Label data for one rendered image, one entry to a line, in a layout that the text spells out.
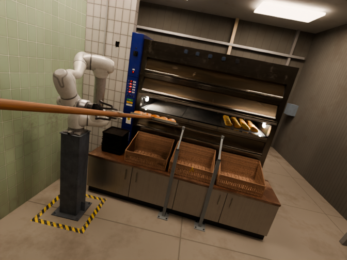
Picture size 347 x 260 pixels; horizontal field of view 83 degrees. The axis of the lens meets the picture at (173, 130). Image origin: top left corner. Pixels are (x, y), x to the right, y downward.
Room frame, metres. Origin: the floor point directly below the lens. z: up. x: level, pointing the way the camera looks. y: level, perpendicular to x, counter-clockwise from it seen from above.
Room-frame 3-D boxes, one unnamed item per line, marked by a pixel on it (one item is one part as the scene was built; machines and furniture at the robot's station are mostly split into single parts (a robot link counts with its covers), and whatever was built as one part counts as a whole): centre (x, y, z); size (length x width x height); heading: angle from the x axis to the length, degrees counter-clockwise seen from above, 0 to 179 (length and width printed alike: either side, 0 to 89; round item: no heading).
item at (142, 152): (2.46, 0.25, 0.72); 0.56 x 0.49 x 0.28; 84
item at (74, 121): (1.91, 0.99, 1.17); 0.18 x 0.16 x 0.22; 113
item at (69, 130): (1.89, 1.00, 1.03); 0.22 x 0.18 x 0.06; 177
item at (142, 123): (2.65, -0.36, 1.02); 1.79 x 0.11 x 0.19; 83
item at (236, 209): (2.38, -0.21, 0.29); 2.42 x 0.56 x 0.58; 83
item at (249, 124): (3.02, -0.99, 1.21); 0.61 x 0.48 x 0.06; 173
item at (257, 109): (2.65, -0.36, 1.54); 1.79 x 0.11 x 0.19; 83
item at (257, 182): (2.32, -0.94, 0.72); 0.56 x 0.49 x 0.28; 83
